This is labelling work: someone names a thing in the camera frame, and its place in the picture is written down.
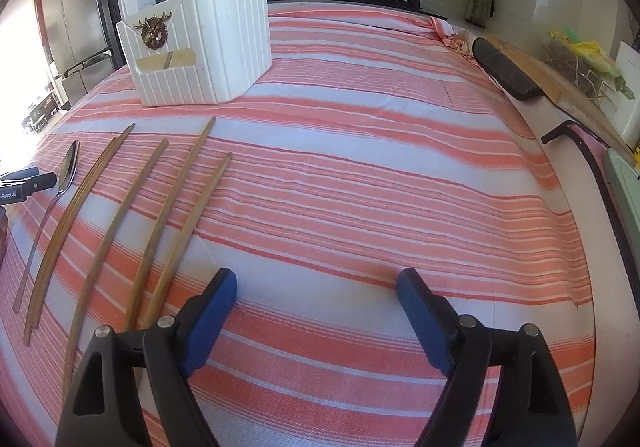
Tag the wooden cutting board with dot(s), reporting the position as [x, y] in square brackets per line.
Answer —
[565, 92]

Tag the pale green plastic item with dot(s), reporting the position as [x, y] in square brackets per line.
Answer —
[625, 197]

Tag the white ribbed utensil holder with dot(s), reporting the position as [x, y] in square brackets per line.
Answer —
[225, 37]

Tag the black oval pad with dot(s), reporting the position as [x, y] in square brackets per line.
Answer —
[505, 69]

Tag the white wall socket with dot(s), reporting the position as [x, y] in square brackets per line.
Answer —
[627, 77]

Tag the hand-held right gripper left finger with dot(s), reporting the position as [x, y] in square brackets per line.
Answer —
[212, 317]

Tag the pink mat with black trim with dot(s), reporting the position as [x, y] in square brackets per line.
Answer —
[557, 131]

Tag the stainless steel refrigerator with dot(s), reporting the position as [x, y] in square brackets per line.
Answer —
[75, 17]

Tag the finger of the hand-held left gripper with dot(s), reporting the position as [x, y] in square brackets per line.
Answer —
[41, 182]
[25, 172]

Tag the glass french press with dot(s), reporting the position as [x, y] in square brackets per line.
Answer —
[477, 7]

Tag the yellow plastic bag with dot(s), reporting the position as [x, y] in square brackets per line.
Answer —
[590, 52]

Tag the orange white striped cloth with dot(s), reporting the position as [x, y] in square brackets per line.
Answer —
[350, 152]

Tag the metal spoon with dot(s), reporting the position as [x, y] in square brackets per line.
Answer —
[69, 172]

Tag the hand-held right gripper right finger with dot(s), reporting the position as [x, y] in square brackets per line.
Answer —
[422, 317]

